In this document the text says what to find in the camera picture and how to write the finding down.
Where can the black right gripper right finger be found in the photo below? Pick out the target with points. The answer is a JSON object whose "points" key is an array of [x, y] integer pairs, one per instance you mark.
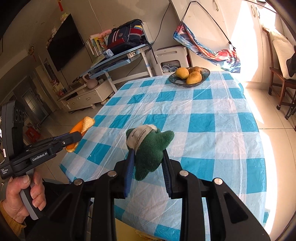
{"points": [[209, 206]]}

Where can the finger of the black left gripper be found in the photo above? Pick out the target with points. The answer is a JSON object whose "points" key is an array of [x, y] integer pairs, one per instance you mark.
{"points": [[69, 138]]}

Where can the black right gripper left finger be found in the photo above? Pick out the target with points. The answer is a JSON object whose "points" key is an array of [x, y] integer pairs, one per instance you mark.
{"points": [[101, 193]]}

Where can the orange carrot plush toy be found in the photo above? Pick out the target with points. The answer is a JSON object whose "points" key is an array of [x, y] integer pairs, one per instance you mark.
{"points": [[82, 127]]}

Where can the green plush toy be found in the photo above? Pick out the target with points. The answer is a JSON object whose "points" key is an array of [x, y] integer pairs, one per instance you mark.
{"points": [[148, 143]]}

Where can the left hand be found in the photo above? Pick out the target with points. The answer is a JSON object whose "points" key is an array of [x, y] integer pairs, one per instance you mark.
{"points": [[13, 204]]}

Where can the white tv cabinet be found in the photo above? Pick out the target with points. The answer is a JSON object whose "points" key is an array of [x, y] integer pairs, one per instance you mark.
{"points": [[83, 97]]}

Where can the pink kettlebell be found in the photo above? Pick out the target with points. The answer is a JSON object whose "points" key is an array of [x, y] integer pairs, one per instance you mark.
{"points": [[91, 83]]}

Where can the blue white checkered tablecloth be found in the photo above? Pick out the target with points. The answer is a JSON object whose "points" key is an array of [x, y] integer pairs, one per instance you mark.
{"points": [[216, 135]]}

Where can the row of books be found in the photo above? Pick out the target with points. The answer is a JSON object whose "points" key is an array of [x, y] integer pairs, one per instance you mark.
{"points": [[97, 43]]}

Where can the blue adjustable study desk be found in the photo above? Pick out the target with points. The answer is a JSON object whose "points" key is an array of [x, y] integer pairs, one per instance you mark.
{"points": [[118, 61]]}

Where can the navy red backpack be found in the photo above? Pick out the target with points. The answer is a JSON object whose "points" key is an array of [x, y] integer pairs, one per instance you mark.
{"points": [[128, 36]]}

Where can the yellow mango left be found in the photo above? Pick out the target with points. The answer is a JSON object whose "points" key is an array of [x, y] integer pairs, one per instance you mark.
{"points": [[182, 73]]}

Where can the yellow mango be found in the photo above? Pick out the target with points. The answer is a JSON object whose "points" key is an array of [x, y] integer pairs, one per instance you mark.
{"points": [[193, 78], [182, 73]]}

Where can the dark fruit bowl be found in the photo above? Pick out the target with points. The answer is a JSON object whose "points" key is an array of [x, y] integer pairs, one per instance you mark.
{"points": [[180, 82]]}

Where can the yellow mango front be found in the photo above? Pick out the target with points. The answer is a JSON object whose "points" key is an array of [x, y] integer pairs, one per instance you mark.
{"points": [[193, 78]]}

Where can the brown fruit back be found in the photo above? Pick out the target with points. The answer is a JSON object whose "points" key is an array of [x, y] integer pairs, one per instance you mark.
{"points": [[194, 69]]}

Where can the wooden chair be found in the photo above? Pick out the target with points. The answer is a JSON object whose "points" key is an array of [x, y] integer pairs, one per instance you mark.
{"points": [[278, 84]]}

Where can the colourful hanging cloth bag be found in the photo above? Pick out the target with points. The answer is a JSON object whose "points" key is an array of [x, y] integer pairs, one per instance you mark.
{"points": [[202, 30]]}

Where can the white chair cushion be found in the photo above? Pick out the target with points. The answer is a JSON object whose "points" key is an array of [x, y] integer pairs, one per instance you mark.
{"points": [[284, 50]]}

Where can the black wall television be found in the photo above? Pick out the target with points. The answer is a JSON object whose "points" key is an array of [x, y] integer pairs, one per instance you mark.
{"points": [[65, 44]]}

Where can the white wall cabinet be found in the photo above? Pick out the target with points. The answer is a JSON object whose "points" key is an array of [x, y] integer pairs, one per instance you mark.
{"points": [[244, 31]]}

